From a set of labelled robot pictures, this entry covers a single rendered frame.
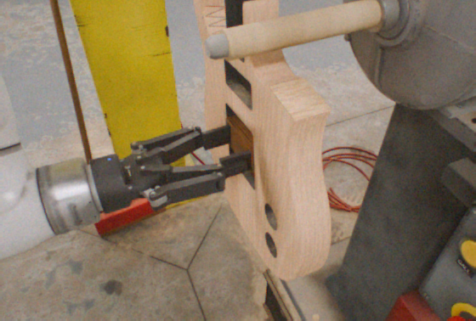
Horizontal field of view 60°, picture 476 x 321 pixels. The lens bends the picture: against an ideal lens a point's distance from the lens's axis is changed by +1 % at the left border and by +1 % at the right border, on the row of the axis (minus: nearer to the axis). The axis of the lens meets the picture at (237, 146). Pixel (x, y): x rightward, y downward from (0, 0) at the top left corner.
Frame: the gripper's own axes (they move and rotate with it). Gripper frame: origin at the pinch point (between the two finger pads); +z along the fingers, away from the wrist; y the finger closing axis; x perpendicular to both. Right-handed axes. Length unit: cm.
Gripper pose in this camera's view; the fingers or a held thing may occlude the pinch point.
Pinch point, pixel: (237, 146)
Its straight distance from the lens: 60.1
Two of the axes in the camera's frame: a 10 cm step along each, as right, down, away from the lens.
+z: 9.2, -2.7, 2.9
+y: 3.9, 5.1, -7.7
